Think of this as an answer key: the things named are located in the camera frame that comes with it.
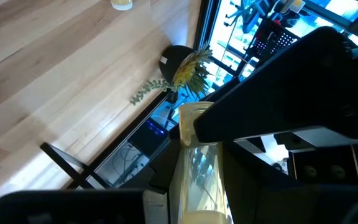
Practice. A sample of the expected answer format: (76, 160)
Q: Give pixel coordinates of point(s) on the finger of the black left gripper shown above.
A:
(291, 93)

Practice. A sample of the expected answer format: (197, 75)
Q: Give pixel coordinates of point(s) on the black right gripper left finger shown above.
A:
(73, 208)

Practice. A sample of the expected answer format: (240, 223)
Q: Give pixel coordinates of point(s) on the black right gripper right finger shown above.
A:
(315, 207)

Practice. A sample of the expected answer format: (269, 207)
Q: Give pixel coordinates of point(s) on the yellow medicine bottle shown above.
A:
(197, 180)
(121, 3)

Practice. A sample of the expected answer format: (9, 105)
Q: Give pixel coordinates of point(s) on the black perforated metal panel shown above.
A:
(272, 40)

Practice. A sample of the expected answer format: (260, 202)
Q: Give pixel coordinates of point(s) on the black box with blue lights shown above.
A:
(149, 137)

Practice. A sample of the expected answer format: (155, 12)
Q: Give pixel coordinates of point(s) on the potted green plant black pot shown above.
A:
(172, 62)

